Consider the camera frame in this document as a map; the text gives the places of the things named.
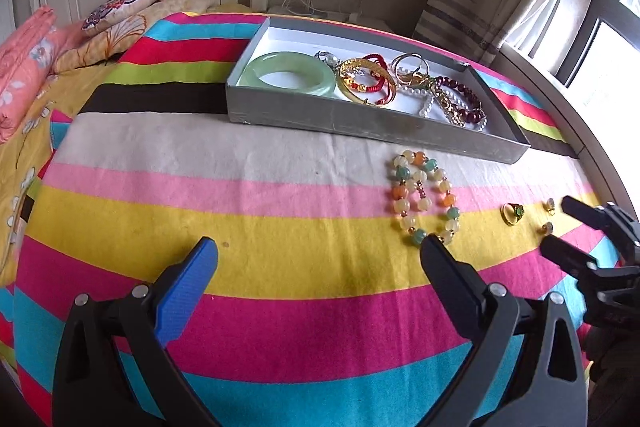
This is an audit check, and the embroidered floral small pillow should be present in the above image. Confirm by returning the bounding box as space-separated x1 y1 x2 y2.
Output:
81 0 157 37

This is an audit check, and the green jade bangle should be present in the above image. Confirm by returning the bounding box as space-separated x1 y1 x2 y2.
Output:
238 52 335 96

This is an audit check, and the small gold pearl earring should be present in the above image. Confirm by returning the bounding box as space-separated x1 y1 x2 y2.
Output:
544 197 555 215

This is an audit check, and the gold green stone ring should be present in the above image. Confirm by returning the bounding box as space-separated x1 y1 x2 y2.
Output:
501 201 526 227

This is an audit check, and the gold bangle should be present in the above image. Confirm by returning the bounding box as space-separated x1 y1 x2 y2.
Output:
336 58 397 106

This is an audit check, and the yellow floral bed sheet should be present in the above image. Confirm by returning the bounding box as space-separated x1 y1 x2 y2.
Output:
0 1 252 287

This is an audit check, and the silver pearl brooch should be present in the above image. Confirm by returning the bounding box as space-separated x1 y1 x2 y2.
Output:
314 51 342 72

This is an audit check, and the white charger cable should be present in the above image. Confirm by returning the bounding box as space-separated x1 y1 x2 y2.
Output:
278 0 371 21

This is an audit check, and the dark window frame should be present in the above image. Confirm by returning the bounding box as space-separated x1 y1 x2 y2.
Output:
556 0 639 87

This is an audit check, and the striped colourful bed cover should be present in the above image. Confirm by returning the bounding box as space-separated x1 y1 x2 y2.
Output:
12 11 609 427

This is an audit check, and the dark red bead bracelet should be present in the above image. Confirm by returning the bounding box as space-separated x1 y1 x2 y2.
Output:
432 74 487 127

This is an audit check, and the gold cuff bracelet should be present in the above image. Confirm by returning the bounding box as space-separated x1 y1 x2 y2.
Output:
389 51 433 88

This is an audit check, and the folded pink floral quilt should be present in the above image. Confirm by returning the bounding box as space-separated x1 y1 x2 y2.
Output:
0 6 84 143

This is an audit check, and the white nightstand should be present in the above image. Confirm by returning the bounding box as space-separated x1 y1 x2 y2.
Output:
267 5 394 32

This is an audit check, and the grey shallow jewelry box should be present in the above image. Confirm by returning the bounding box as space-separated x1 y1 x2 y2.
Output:
226 16 530 164

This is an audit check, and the white pearl necklace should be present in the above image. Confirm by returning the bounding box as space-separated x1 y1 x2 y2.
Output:
397 56 490 134

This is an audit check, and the red cord gold bracelet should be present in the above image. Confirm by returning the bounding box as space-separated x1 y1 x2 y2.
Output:
344 52 394 105

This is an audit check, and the yellow shell pattern pillow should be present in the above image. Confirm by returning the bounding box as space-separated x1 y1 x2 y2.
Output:
52 0 215 74

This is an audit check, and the multicolour jade bead bracelet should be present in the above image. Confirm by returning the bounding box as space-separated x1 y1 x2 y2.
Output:
390 148 462 249

